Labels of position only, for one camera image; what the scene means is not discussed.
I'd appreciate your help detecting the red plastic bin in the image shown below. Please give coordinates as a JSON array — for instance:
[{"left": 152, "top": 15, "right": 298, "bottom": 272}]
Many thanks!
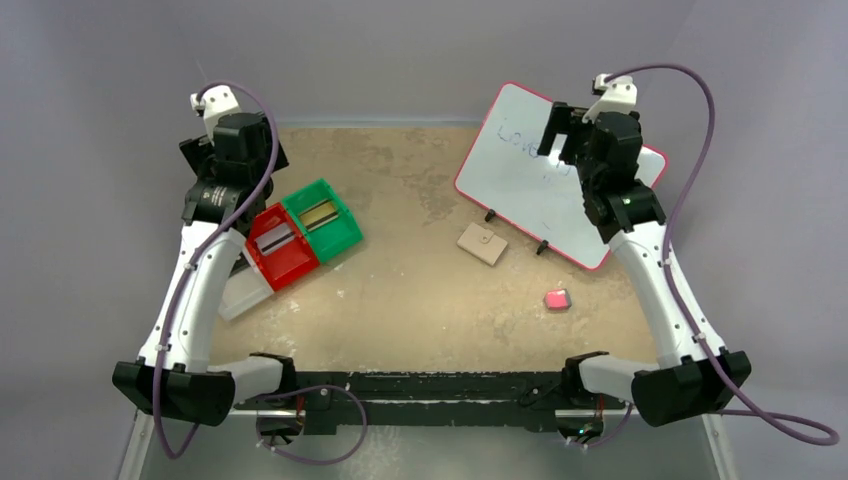
[{"left": 246, "top": 203, "right": 320, "bottom": 292}]

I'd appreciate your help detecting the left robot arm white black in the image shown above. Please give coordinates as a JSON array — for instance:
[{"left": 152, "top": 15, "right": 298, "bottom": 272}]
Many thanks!
[{"left": 112, "top": 113, "right": 292, "bottom": 426}]

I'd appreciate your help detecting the beige card holder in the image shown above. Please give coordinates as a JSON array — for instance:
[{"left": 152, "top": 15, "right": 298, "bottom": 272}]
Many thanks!
[{"left": 456, "top": 222, "right": 508, "bottom": 267}]

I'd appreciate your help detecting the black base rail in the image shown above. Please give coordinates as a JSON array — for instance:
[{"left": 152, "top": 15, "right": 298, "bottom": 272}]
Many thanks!
[{"left": 236, "top": 371, "right": 624, "bottom": 435}]

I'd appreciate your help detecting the white plastic bin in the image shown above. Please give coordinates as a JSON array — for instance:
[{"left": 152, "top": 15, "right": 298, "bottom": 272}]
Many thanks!
[{"left": 218, "top": 267, "right": 274, "bottom": 322}]

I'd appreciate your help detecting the pink framed whiteboard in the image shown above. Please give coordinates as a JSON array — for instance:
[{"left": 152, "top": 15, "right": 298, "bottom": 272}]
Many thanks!
[{"left": 454, "top": 82, "right": 668, "bottom": 270}]

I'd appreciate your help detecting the green plastic bin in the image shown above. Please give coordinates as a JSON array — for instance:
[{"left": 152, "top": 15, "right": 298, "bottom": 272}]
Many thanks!
[{"left": 282, "top": 178, "right": 363, "bottom": 264}]

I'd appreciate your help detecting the silver credit card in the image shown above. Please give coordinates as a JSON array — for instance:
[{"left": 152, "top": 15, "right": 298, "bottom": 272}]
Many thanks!
[{"left": 255, "top": 222, "right": 296, "bottom": 257}]

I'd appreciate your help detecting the gold credit card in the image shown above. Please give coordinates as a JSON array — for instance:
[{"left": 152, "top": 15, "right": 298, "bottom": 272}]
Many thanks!
[{"left": 298, "top": 199, "right": 339, "bottom": 232}]

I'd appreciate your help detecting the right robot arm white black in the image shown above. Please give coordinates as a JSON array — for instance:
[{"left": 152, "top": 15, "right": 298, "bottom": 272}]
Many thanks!
[{"left": 538, "top": 102, "right": 751, "bottom": 427}]

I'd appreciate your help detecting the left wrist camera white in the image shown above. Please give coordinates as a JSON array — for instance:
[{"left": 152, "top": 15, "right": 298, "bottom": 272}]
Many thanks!
[{"left": 190, "top": 85, "right": 242, "bottom": 140}]

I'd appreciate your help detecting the pink eraser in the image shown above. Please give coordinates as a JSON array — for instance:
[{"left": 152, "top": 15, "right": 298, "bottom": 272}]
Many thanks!
[{"left": 543, "top": 289, "right": 572, "bottom": 311}]

